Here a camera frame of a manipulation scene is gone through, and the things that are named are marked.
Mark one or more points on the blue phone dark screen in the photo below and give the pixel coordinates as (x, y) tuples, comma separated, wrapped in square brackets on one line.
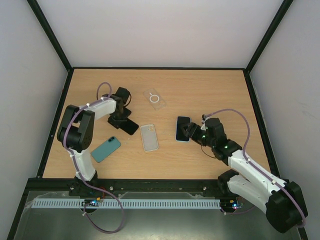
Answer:
[(181, 130)]

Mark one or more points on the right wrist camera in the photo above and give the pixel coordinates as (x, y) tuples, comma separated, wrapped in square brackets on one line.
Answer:
[(205, 117)]

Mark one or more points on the white slotted cable duct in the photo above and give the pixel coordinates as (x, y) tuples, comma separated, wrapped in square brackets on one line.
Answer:
[(63, 203)]

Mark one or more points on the black phone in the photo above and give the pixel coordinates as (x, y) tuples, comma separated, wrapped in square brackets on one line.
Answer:
[(129, 127)]

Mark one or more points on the light blue phone case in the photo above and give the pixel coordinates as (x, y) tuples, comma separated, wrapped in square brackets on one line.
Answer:
[(182, 141)]

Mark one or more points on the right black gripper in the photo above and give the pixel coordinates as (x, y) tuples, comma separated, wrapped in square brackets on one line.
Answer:
[(192, 130)]

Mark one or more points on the white translucent phone case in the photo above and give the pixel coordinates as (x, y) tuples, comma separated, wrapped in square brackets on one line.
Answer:
[(149, 138)]

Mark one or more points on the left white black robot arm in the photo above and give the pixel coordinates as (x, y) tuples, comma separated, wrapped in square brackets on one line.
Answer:
[(76, 134)]

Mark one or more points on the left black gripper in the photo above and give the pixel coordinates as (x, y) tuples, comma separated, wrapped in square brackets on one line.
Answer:
[(127, 113)]

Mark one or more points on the teal phone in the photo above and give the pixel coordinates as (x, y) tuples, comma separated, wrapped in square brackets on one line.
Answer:
[(105, 149)]

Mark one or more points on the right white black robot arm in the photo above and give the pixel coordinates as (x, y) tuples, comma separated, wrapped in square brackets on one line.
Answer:
[(281, 201)]

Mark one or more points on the clear magsafe phone case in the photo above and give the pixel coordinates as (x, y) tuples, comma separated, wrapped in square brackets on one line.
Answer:
[(154, 98)]

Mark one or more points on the black aluminium frame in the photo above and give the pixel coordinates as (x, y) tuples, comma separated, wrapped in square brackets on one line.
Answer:
[(39, 183)]

